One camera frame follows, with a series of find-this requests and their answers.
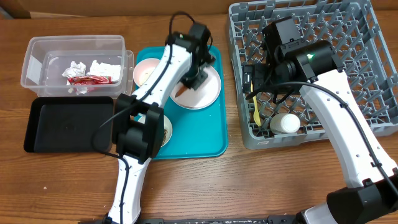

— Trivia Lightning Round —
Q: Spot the white bowl with food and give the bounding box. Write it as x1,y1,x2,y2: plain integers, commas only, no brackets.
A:
136,114,174,149

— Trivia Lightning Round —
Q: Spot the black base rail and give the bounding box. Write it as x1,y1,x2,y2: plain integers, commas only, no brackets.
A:
135,215,297,224

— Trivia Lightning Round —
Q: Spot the grey dishwasher rack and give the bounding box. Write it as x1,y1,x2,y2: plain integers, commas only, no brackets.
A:
228,0,397,149

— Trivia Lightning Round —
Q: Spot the white round plate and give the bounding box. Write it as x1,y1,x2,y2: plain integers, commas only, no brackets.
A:
170,66,221,110

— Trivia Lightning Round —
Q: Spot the red foil wrapper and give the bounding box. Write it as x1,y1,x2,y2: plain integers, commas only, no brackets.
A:
68,76,112,85

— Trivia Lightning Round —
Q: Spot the teal serving tray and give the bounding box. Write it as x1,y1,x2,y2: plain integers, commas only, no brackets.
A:
133,45,229,161

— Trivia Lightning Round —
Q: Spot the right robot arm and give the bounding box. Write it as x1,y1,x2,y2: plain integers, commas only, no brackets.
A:
247,40,397,223

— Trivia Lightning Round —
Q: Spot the black plastic tray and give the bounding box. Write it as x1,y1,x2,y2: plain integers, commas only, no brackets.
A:
24,96,113,153

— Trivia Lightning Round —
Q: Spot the clear plastic bin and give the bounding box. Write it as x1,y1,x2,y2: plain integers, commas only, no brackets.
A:
21,35,134,98

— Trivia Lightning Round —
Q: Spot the yellow plastic spoon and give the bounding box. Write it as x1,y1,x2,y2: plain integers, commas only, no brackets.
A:
252,96,261,127

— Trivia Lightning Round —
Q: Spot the white plastic cup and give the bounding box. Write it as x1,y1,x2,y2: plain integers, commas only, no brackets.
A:
270,113,301,134

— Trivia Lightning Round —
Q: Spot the orange carrot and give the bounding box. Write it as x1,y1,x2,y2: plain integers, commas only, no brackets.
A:
175,85,188,97

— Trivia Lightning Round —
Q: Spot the white napkin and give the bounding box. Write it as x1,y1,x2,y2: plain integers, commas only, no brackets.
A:
62,60,121,95

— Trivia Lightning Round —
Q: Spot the brown food scrap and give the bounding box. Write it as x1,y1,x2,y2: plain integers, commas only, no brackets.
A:
162,129,169,146

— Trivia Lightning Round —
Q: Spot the white bowl with residue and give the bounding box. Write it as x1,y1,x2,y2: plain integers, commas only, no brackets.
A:
133,58,160,87

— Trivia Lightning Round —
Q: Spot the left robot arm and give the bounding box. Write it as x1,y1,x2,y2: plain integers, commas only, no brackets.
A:
104,32,215,223

